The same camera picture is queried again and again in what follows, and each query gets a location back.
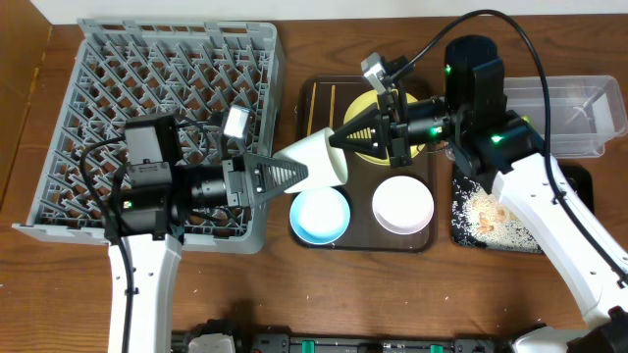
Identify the white cup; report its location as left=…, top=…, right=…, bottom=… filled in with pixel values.
left=273, top=127, right=348, bottom=193

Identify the white pink bowl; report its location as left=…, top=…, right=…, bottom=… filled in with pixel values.
left=372, top=176, right=435, bottom=235

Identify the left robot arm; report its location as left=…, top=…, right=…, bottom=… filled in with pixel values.
left=103, top=112, right=308, bottom=352

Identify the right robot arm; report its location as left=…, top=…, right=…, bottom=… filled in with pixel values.
left=330, top=35, right=627, bottom=352

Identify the grey dishwasher rack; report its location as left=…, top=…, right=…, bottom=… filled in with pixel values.
left=20, top=19, right=286, bottom=245

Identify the black waste tray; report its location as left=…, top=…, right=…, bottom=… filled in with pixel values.
left=449, top=161, right=596, bottom=255

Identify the yellow plate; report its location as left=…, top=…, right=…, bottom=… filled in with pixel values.
left=343, top=90, right=425, bottom=166

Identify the blue bowl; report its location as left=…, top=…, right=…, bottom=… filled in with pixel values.
left=289, top=187, right=351, bottom=245

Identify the dark brown serving tray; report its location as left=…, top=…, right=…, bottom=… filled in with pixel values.
left=296, top=76, right=438, bottom=253

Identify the clear plastic bin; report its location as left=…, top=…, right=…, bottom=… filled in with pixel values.
left=504, top=76, right=627, bottom=159

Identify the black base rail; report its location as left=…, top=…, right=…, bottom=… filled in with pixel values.
left=171, top=318, right=590, bottom=353

